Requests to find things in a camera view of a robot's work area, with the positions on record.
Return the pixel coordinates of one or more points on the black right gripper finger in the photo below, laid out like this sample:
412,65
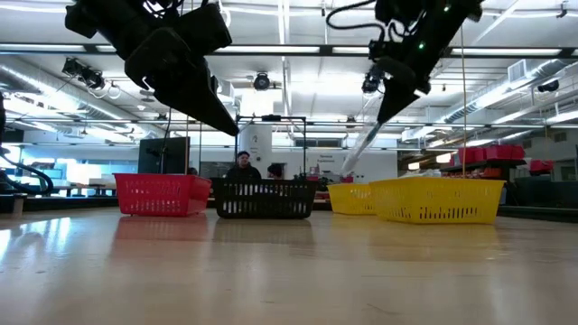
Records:
395,99

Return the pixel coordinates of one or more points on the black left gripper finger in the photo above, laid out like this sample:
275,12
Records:
205,31
180,77

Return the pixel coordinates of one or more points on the green white packaged toothbrush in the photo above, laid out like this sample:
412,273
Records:
361,149

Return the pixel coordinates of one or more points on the pink packaged toothbrush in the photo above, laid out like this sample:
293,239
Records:
420,173

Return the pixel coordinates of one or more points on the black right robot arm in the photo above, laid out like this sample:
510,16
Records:
433,15

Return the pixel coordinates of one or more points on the black monitor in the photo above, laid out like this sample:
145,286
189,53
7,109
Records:
149,158

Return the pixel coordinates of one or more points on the red storage bin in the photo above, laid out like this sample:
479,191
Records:
506,152
472,155
542,166

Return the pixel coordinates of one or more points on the person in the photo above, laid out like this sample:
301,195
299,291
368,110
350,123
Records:
192,171
275,171
244,169

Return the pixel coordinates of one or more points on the yellow plastic basket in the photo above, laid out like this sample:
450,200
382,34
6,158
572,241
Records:
350,198
435,199

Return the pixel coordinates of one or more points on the red plastic basket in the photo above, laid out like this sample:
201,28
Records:
160,194

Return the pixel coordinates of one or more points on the black plastic basket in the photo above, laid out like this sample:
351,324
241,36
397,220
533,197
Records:
264,198

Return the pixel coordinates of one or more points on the black ceiling camera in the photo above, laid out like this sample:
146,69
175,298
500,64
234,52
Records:
370,83
86,74
262,82

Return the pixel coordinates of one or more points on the silver ventilation duct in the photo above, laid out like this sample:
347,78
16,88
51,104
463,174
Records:
496,92

